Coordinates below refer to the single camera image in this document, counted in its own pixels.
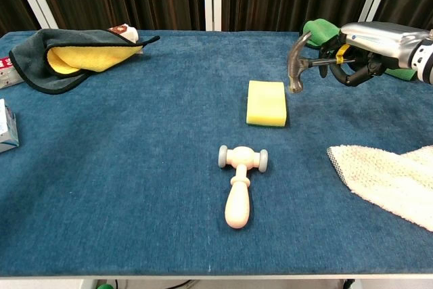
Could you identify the brown white small object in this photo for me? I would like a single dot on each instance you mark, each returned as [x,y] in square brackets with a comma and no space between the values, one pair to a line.
[126,32]

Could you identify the white knitted cloth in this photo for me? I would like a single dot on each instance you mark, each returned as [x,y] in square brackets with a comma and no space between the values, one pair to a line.
[382,177]

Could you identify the blue carpet table cover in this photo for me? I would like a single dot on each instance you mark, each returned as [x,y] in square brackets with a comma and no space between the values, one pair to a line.
[135,167]

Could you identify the light blue carton box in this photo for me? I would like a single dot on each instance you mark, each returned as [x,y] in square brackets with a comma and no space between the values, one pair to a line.
[5,133]

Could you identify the yellow curved plastic strip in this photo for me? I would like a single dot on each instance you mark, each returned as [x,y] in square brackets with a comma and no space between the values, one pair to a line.
[341,52]

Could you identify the wooden toy mallet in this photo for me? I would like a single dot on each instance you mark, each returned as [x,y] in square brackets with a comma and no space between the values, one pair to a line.
[238,201]

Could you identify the green microfibre cloth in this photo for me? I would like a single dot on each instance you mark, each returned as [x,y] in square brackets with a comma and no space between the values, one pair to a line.
[318,32]

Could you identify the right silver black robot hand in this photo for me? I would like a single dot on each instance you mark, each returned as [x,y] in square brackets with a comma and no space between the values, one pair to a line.
[379,45]

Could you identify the yellow sponge block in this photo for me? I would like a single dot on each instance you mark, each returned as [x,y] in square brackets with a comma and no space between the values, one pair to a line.
[266,106]

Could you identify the green round object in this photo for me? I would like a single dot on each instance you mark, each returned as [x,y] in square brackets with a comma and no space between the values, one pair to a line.
[103,285]

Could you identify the red white carton box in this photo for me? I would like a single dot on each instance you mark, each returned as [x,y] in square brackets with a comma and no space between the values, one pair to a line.
[6,72]

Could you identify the grey yellow microfibre cloth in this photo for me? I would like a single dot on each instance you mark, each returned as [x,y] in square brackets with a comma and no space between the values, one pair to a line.
[30,52]

